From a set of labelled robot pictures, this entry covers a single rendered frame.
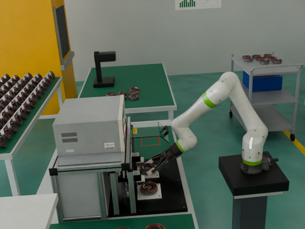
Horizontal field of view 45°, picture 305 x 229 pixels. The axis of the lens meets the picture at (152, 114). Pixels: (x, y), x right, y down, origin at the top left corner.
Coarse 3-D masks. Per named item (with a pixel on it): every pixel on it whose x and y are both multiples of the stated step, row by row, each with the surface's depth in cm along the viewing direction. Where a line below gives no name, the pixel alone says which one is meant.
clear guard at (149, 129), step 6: (132, 126) 258; (138, 126) 258; (144, 126) 257; (150, 126) 257; (156, 126) 256; (162, 126) 263; (132, 132) 249; (138, 132) 249; (144, 132) 248; (150, 132) 248; (156, 132) 247; (162, 132) 251; (132, 138) 242; (162, 138) 243
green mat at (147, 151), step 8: (168, 128) 329; (168, 136) 313; (136, 144) 302; (144, 144) 301; (152, 144) 300; (160, 144) 300; (168, 144) 299; (144, 152) 288; (152, 152) 288; (160, 152) 287
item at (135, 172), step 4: (136, 172) 228; (140, 172) 228; (124, 176) 228; (136, 176) 225; (140, 176) 225; (144, 176) 231; (120, 180) 225; (124, 180) 225; (136, 180) 226; (140, 180) 226; (144, 180) 227
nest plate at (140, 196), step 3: (138, 186) 238; (159, 186) 237; (138, 189) 235; (159, 189) 234; (138, 192) 232; (159, 192) 231; (138, 195) 229; (141, 195) 229; (144, 195) 228; (147, 195) 228; (150, 195) 228; (153, 195) 228; (156, 195) 228; (159, 195) 228; (138, 198) 226; (141, 198) 226; (144, 198) 226; (147, 198) 226; (150, 198) 226; (153, 198) 226; (156, 198) 227; (159, 198) 227
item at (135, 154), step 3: (132, 153) 252; (135, 153) 252; (138, 153) 251; (132, 156) 248; (135, 156) 247; (138, 156) 247; (132, 159) 248; (135, 159) 248; (138, 159) 248; (141, 159) 251; (138, 162) 249; (141, 162) 249
